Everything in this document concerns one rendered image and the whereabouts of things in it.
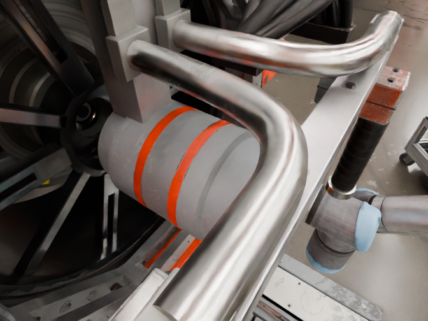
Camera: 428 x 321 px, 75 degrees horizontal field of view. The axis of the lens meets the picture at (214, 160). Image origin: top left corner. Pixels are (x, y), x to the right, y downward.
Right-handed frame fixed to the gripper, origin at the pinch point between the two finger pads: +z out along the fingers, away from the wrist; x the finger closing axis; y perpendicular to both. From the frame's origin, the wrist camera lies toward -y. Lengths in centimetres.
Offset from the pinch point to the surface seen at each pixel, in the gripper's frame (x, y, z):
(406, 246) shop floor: -6, 84, -62
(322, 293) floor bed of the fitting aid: -31, 48, -38
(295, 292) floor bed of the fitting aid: -35, 45, -30
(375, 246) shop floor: -11, 79, -51
